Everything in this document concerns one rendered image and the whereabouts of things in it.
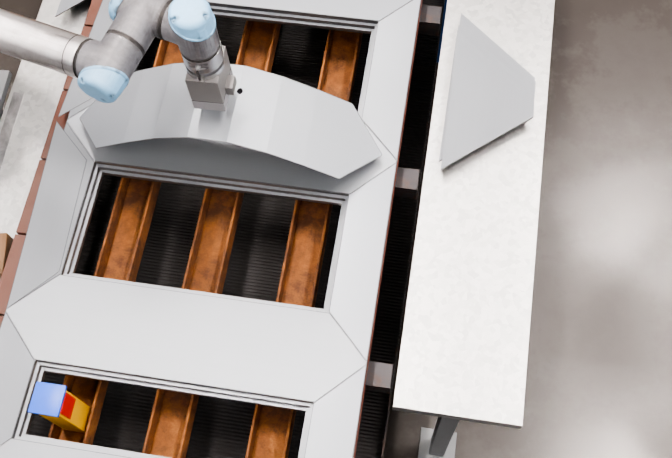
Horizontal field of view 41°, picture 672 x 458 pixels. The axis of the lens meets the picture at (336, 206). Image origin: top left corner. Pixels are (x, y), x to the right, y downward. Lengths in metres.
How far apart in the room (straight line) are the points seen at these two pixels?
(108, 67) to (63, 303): 0.56
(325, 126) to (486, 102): 0.41
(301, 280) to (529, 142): 0.60
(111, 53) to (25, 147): 0.75
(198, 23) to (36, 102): 0.87
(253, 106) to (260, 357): 0.50
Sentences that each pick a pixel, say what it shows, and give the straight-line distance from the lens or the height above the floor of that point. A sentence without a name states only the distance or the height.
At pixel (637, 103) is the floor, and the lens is 3.12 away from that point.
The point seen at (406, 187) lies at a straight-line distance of 2.01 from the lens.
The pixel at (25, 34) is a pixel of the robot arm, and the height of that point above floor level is 1.29.
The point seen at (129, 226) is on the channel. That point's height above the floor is 0.68.
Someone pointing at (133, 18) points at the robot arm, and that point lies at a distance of 1.64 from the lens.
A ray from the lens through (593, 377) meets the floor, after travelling 2.73.
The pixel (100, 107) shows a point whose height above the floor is 0.90.
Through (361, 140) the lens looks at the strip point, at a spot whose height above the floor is 0.90.
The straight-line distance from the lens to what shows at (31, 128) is 2.34.
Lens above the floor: 2.59
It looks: 66 degrees down
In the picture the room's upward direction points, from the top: 5 degrees counter-clockwise
